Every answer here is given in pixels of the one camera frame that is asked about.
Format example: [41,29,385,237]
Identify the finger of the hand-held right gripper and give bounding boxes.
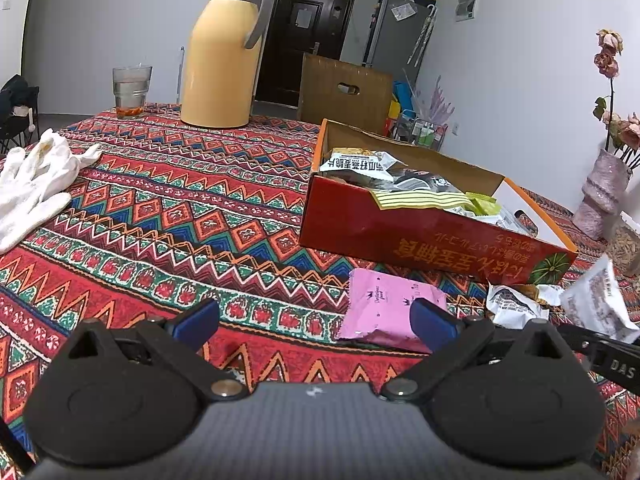
[557,323,640,357]

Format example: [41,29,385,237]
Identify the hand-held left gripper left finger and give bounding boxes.
[62,298,247,402]

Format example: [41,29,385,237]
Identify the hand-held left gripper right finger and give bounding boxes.
[381,298,576,403]

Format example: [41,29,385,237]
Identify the white brown snack packet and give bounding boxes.
[559,254,640,345]

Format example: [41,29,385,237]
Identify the pink snack packet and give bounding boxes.
[335,268,448,355]

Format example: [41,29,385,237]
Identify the red cardboard box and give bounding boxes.
[298,118,579,287]

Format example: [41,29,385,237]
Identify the yellow striped snack packet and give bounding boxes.
[371,189,477,212]

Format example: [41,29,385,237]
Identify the green snack packet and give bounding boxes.
[466,192,502,217]

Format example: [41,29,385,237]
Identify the silver black snack packet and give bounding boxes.
[387,166,468,196]

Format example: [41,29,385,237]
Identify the white black-lettered snack packet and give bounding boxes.
[319,147,407,184]

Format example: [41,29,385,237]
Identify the clear container of pellets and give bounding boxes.
[607,212,640,278]

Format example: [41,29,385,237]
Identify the pink textured vase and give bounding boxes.
[571,149,633,241]

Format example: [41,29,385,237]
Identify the white cotton glove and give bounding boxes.
[0,128,103,256]

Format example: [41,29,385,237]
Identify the purple dried grass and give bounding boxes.
[422,76,458,126]

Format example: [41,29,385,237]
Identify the blue roll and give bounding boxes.
[392,80,418,116]

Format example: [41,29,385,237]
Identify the dried pink roses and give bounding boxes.
[592,29,640,168]

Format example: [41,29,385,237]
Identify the glass cup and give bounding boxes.
[112,64,153,121]

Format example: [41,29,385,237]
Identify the brown cardboard box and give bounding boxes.
[298,52,394,136]

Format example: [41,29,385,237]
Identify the yellow thermos jug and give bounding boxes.
[179,0,274,129]

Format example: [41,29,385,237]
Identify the black folding chair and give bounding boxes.
[0,74,41,153]

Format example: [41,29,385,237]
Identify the white folded umbrella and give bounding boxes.
[407,4,437,67]

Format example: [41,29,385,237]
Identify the grey refrigerator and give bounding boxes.
[364,0,437,81]

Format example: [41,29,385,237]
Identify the dark entrance door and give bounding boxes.
[254,0,358,109]

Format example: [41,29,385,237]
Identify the wire storage cart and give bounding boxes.
[390,112,448,152]

